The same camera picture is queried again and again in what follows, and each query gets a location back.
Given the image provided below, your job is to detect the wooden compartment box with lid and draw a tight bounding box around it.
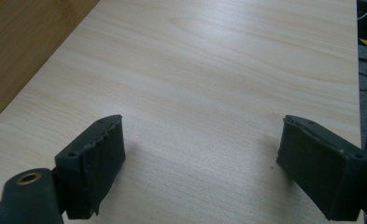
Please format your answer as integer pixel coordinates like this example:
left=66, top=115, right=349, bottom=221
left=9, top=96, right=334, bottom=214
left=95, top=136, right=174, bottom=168
left=0, top=0, right=101, bottom=127

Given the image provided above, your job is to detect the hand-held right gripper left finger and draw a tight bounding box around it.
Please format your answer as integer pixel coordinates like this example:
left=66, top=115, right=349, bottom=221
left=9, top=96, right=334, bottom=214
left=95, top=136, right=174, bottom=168
left=53, top=114, right=127, bottom=220

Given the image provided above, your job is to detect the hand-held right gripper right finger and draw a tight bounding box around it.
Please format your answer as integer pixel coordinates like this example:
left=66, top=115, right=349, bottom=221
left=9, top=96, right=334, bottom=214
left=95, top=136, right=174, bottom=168
left=275, top=114, right=367, bottom=222

